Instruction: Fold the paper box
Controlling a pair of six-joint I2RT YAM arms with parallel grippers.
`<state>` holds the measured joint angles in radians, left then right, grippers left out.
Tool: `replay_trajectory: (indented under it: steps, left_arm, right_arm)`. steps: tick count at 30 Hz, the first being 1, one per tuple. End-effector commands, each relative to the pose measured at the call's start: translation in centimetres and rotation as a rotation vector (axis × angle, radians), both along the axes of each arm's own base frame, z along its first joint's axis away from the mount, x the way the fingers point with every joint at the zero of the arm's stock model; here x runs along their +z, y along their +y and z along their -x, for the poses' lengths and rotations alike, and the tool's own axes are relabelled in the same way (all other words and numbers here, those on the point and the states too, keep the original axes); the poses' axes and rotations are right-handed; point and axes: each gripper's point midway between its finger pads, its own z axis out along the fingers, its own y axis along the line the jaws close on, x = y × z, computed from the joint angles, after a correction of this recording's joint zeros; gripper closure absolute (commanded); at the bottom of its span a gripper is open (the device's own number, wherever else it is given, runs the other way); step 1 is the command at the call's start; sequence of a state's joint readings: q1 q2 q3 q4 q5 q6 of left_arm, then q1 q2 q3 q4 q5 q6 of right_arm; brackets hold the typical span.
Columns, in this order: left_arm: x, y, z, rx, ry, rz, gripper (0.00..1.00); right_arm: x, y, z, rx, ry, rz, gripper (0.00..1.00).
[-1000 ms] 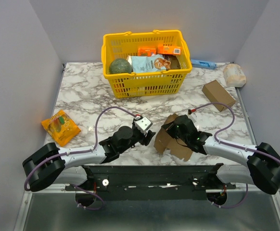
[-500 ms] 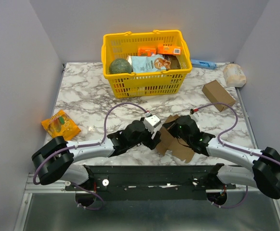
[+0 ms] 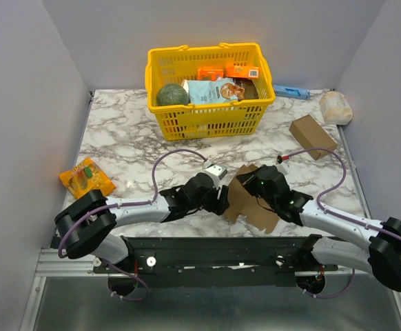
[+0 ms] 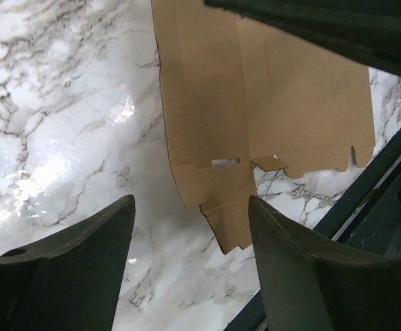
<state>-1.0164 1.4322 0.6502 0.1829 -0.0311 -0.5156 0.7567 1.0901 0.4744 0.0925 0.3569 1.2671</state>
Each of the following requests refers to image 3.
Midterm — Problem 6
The dark brown snack packet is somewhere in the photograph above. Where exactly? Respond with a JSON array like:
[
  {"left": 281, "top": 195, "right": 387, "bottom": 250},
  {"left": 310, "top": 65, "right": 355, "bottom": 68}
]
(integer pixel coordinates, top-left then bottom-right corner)
[{"left": 234, "top": 78, "right": 259, "bottom": 101}]

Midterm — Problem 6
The orange gummy candy bag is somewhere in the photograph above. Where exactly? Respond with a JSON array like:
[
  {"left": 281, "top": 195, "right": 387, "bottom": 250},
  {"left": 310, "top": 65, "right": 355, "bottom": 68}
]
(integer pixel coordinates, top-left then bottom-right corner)
[{"left": 59, "top": 157, "right": 116, "bottom": 199}]

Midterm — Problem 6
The yellow plastic shopping basket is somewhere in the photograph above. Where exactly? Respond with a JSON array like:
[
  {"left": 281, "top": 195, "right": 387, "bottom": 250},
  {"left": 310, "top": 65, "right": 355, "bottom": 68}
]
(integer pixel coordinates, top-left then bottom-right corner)
[{"left": 145, "top": 43, "right": 275, "bottom": 141}]

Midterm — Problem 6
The green round melon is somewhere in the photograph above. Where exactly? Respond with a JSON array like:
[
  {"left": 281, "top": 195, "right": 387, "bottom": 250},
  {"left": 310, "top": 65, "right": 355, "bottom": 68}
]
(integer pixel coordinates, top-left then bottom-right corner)
[{"left": 156, "top": 83, "right": 189, "bottom": 106}]

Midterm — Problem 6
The orange snack box right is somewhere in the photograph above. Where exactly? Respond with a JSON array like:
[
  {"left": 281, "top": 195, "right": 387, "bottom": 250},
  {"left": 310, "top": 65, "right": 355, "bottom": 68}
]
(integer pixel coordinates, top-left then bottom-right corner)
[{"left": 225, "top": 64, "right": 260, "bottom": 79}]

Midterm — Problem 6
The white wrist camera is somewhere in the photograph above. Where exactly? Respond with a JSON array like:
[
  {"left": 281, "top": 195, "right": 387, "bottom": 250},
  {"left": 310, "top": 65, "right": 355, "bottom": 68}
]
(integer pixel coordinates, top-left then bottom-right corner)
[
  {"left": 276, "top": 155, "right": 289, "bottom": 176},
  {"left": 203, "top": 160, "right": 227, "bottom": 188}
]

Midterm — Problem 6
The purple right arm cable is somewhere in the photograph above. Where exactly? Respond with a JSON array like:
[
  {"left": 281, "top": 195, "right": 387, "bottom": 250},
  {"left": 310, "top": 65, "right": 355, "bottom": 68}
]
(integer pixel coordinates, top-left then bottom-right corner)
[{"left": 282, "top": 147, "right": 401, "bottom": 281}]

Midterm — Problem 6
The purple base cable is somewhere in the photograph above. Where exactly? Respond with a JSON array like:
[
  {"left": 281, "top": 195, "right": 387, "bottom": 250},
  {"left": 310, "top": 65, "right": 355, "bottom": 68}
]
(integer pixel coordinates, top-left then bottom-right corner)
[
  {"left": 100, "top": 258, "right": 150, "bottom": 303},
  {"left": 302, "top": 268, "right": 356, "bottom": 299}
]

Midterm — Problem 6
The blue tissue packet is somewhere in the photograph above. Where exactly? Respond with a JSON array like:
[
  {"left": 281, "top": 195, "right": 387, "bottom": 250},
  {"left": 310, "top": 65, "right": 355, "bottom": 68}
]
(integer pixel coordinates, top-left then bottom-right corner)
[{"left": 274, "top": 85, "right": 310, "bottom": 100}]

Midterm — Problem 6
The folded brown cardboard box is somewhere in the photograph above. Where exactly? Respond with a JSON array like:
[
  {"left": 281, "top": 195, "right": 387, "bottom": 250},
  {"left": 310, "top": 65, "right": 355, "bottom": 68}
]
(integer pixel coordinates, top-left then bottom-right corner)
[{"left": 289, "top": 114, "right": 338, "bottom": 160}]

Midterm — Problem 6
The light blue snack bag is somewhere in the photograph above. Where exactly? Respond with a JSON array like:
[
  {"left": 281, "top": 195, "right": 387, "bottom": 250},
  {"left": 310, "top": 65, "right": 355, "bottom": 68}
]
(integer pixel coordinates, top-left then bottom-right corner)
[{"left": 187, "top": 78, "right": 239, "bottom": 105}]

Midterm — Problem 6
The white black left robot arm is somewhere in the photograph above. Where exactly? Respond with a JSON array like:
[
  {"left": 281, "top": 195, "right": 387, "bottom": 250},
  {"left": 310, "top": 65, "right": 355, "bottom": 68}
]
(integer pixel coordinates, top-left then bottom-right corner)
[{"left": 54, "top": 172, "right": 229, "bottom": 272}]

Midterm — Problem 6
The brown cardboard box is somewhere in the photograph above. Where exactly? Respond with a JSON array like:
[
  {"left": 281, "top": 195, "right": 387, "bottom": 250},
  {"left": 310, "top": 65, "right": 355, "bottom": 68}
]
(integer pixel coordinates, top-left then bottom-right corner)
[
  {"left": 224, "top": 164, "right": 280, "bottom": 234},
  {"left": 289, "top": 114, "right": 338, "bottom": 160}
]

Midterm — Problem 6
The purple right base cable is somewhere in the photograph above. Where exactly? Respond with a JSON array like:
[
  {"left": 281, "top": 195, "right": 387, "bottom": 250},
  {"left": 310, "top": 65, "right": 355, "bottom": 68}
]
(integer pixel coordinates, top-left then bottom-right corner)
[{"left": 302, "top": 268, "right": 356, "bottom": 299}]

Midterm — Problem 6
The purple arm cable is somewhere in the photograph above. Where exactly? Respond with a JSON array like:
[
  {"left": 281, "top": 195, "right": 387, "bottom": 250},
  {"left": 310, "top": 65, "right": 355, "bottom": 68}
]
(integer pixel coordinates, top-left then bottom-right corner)
[
  {"left": 282, "top": 147, "right": 401, "bottom": 281},
  {"left": 57, "top": 148, "right": 210, "bottom": 259}
]

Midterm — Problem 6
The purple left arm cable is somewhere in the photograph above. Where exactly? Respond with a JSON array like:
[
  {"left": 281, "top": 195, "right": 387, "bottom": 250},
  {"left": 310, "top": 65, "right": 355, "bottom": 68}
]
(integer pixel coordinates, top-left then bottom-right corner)
[{"left": 57, "top": 148, "right": 210, "bottom": 259}]

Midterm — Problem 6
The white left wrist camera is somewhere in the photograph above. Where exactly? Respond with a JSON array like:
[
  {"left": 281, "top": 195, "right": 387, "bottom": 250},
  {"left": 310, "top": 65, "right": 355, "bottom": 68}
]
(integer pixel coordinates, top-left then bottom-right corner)
[{"left": 203, "top": 160, "right": 227, "bottom": 188}]

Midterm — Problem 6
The orange snack box left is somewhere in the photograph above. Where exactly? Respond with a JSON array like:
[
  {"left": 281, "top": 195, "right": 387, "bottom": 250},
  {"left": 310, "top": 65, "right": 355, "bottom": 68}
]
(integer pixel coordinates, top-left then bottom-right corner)
[{"left": 197, "top": 68, "right": 224, "bottom": 81}]

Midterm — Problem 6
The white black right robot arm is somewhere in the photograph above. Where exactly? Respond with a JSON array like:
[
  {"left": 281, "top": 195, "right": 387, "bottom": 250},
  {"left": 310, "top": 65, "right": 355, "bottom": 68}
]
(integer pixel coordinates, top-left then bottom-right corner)
[{"left": 236, "top": 165, "right": 401, "bottom": 292}]

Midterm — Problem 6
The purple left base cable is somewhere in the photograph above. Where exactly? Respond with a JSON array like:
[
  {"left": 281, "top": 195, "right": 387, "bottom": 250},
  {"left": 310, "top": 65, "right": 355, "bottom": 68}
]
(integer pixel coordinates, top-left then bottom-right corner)
[{"left": 100, "top": 258, "right": 150, "bottom": 303}]

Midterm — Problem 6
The orange snack box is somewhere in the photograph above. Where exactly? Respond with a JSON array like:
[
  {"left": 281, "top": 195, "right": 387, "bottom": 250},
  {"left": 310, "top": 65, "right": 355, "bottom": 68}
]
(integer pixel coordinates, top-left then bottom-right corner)
[
  {"left": 197, "top": 68, "right": 224, "bottom": 81},
  {"left": 225, "top": 64, "right": 260, "bottom": 79}
]

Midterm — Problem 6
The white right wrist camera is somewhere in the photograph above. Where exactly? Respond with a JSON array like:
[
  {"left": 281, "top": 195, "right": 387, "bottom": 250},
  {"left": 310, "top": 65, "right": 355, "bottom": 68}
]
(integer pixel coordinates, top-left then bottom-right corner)
[{"left": 276, "top": 155, "right": 289, "bottom": 176}]

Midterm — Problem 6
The beige wrapped bread bag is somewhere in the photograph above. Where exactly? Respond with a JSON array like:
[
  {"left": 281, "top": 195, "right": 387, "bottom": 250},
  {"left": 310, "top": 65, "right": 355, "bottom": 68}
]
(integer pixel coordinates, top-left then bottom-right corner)
[{"left": 320, "top": 91, "right": 353, "bottom": 126}]

